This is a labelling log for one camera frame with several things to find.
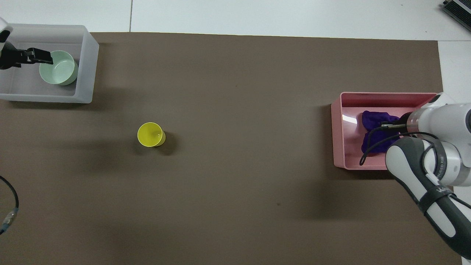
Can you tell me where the yellow plastic cup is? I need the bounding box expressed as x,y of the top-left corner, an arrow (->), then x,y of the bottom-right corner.
137,122 -> 166,148

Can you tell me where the light green bowl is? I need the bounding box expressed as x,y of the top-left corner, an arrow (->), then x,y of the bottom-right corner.
39,50 -> 79,86

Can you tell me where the translucent white plastic bin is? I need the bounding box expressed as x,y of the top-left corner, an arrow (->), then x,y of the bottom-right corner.
0,24 -> 100,104

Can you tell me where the purple cloth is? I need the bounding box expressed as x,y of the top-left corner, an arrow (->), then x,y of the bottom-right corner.
361,110 -> 401,155

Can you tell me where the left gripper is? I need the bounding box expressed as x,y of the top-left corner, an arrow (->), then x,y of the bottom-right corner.
0,40 -> 23,70

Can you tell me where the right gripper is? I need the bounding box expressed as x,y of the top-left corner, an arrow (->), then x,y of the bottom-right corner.
396,112 -> 410,134

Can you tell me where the pink plastic box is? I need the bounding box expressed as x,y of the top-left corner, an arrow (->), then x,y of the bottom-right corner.
331,92 -> 439,170

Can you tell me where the black cable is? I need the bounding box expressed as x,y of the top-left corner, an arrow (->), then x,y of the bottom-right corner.
359,123 -> 440,166
0,176 -> 20,236

